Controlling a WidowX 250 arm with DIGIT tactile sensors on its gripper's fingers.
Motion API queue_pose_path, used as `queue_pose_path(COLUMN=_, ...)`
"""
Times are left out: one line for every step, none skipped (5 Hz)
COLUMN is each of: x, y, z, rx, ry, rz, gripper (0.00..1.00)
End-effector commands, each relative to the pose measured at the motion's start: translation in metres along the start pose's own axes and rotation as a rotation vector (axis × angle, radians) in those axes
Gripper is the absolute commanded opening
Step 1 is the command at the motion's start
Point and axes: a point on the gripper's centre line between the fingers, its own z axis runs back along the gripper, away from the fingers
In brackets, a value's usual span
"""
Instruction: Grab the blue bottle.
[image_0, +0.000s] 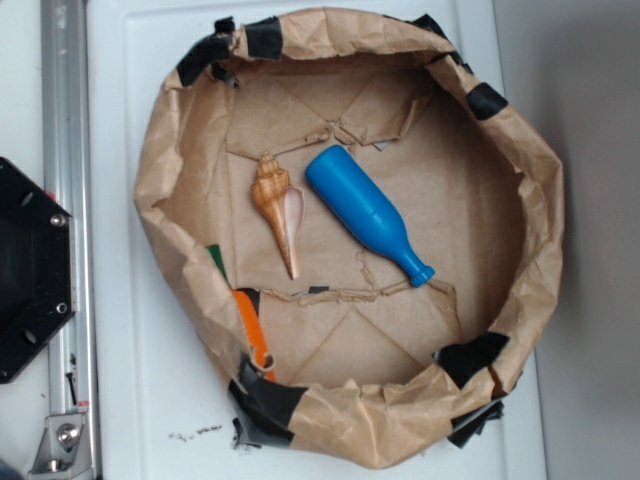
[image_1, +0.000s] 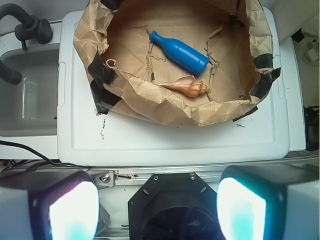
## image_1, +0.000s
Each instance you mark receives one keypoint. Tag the orange conch seashell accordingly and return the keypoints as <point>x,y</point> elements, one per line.
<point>187,85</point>

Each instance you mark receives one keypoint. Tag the black octagonal mount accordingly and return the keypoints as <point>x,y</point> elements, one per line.
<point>174,206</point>

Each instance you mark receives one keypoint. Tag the black faucet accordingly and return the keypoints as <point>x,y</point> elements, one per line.
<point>30,27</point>

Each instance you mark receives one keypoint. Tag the blue plastic bottle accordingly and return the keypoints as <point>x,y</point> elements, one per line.
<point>181,53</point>

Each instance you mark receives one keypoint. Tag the aluminium frame rail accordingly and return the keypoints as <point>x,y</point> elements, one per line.
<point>210,173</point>

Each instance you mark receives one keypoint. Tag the crumpled brown paper bag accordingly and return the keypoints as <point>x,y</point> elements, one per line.
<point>124,67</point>

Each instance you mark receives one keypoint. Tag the grey sink basin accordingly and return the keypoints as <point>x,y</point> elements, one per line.
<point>30,108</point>

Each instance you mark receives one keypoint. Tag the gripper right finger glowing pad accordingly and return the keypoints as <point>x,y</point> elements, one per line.
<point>269,202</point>

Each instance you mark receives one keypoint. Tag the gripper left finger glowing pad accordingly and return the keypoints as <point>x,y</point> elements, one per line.
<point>48,205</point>

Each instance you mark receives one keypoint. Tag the white plug adapter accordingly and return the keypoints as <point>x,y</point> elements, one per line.
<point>312,55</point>

